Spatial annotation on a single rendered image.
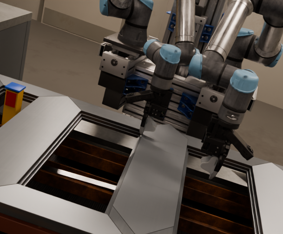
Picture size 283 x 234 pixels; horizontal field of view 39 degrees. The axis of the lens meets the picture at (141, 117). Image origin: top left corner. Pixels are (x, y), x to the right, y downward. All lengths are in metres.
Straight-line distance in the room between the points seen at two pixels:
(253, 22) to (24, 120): 4.16
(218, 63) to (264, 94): 4.18
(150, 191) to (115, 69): 0.83
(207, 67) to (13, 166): 0.65
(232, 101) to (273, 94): 4.28
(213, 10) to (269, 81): 3.40
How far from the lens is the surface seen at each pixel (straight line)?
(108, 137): 1.82
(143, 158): 1.39
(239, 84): 1.16
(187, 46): 1.56
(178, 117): 2.01
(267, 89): 5.43
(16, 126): 1.41
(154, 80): 1.44
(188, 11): 1.60
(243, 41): 1.89
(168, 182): 1.31
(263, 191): 1.49
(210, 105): 1.83
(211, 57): 1.29
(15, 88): 1.59
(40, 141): 1.35
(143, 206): 1.17
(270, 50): 1.83
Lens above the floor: 1.53
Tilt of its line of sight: 24 degrees down
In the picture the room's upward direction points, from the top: 17 degrees clockwise
